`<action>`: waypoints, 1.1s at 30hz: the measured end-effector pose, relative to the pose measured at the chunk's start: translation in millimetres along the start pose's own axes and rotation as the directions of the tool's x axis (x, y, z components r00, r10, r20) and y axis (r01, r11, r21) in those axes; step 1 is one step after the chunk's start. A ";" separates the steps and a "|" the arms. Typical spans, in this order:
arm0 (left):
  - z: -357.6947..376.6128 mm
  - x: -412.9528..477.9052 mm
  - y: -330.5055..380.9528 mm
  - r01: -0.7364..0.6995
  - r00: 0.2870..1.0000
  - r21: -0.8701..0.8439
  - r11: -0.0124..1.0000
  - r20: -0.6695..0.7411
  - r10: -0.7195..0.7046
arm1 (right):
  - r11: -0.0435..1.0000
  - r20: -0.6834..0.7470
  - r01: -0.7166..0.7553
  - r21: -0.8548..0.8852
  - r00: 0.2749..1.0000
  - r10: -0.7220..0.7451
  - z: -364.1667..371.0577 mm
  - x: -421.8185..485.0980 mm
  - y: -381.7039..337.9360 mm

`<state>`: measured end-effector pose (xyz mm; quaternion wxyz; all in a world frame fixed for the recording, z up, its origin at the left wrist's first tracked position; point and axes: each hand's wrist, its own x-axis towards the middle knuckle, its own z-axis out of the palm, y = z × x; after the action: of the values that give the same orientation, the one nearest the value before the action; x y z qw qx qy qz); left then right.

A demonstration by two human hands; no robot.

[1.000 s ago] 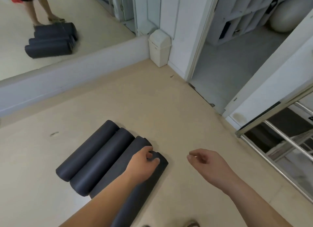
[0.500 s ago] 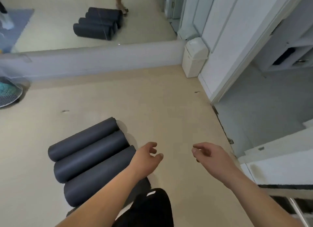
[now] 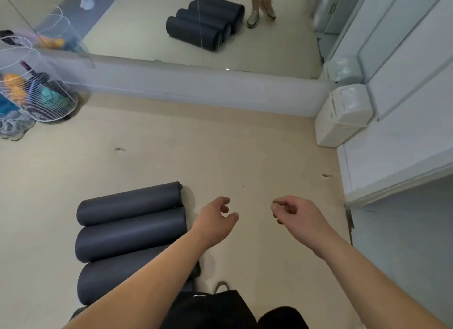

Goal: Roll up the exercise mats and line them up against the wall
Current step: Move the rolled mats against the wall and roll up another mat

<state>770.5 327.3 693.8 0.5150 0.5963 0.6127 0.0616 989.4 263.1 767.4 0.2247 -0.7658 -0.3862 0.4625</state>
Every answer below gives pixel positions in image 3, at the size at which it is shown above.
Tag person's right hand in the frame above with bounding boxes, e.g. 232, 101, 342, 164
271, 195, 342, 259

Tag person's left hand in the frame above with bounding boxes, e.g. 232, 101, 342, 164
191, 197, 240, 249

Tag person's left forearm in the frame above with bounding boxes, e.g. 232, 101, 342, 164
62, 223, 214, 329

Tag person's right forearm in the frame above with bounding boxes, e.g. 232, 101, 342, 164
320, 233, 449, 329

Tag person's black shorts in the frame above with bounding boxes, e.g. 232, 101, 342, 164
159, 289, 309, 329

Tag dark grey foam roller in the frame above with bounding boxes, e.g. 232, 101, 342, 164
76, 181, 184, 227
75, 207, 188, 263
77, 243, 201, 307

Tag white plastic lidded bin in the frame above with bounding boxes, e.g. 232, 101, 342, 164
315, 84, 374, 148

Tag white panelled cabinet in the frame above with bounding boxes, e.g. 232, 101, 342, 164
336, 0, 453, 208

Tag teal ball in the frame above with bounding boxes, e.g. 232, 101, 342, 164
37, 86, 70, 110

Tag grey sneaker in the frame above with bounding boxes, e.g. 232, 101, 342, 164
0, 110, 36, 142

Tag blue cloth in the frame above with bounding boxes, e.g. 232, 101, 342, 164
0, 94, 19, 117

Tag orange ball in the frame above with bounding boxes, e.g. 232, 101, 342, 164
1, 73, 29, 105

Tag large wall mirror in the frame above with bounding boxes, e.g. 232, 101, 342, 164
0, 0, 338, 80

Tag white wire mesh basket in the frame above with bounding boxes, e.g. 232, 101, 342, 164
0, 36, 79, 123

